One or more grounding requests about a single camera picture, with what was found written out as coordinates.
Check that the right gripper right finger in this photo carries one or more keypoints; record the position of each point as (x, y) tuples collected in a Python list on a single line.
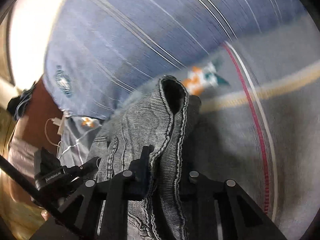
[(223, 210)]

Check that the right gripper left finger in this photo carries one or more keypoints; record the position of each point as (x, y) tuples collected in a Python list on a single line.
[(100, 211)]

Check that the grey denim pants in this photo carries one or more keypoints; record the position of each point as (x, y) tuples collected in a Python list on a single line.
[(161, 116)]

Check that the person's left hand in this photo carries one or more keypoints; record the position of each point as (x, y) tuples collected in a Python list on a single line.
[(19, 195)]

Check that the brown wooden headboard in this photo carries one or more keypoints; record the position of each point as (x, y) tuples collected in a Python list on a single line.
[(30, 127)]

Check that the dark clothes on headboard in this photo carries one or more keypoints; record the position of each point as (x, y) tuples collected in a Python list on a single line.
[(17, 105)]

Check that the blue plaid pillow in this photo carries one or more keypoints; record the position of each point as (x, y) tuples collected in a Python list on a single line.
[(100, 51)]

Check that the white charger with cable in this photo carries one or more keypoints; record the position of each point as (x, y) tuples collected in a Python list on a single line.
[(53, 133)]

